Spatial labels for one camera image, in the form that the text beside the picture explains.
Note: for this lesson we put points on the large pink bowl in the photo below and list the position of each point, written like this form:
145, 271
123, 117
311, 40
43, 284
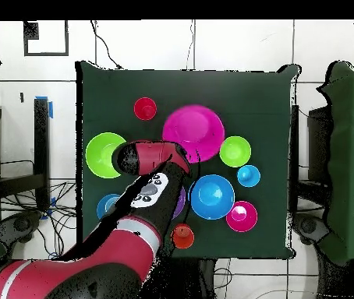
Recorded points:
195, 127

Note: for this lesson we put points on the red cup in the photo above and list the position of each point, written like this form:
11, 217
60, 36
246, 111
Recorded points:
145, 109

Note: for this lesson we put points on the large green bowl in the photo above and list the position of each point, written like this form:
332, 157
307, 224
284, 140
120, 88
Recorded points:
97, 155

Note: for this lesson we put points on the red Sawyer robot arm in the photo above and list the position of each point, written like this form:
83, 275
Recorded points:
152, 154

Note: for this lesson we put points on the purple bowl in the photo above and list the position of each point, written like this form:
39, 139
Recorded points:
180, 202

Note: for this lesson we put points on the large blue bowl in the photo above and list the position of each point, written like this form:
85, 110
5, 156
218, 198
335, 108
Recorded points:
214, 196

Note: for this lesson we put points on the small green bowl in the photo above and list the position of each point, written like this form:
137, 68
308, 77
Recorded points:
235, 151

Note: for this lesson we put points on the orange cup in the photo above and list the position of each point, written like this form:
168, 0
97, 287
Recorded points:
183, 236

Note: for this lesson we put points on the blue cup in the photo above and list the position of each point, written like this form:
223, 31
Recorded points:
248, 176

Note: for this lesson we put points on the small blue bowl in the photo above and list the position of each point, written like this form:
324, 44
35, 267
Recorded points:
105, 204

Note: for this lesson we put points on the small pinkish red bowl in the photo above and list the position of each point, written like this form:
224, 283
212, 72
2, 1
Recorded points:
242, 216

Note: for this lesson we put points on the black metal stand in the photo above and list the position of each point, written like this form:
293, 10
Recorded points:
41, 140
317, 130

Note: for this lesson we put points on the black equipment base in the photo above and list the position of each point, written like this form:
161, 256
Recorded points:
21, 224
308, 225

